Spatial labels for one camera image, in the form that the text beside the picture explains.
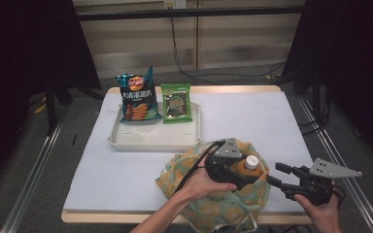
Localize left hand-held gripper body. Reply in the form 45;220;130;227
205;138;251;184

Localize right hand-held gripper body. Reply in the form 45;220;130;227
286;157;363;207

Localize orange juice bottle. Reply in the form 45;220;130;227
237;154;261;178

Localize lemon print fabric bag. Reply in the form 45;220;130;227
154;138;270;233

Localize green snack packet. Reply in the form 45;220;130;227
159;83;193;124

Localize white plastic tray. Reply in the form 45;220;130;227
107;101;202;153

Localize blue chips bag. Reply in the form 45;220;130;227
115;65;163;124

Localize person's right hand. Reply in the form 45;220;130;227
293;193;343;233

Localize person's left hand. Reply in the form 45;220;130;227
181;164;237;202

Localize black curtain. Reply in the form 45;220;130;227
281;0;373;169
0;0;102;195

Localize black horizontal bar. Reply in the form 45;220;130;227
77;5;306;22

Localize black metal stand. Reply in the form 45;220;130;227
43;77;76;137

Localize metal floor rail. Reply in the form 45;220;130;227
297;95;373;233
0;119;64;233

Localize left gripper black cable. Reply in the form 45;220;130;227
174;140;226;196

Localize black floor cables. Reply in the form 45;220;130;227
299;86;334;138

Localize black wall cable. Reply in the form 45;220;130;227
169;17;287;81

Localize white wall socket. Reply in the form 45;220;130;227
163;0;187;10

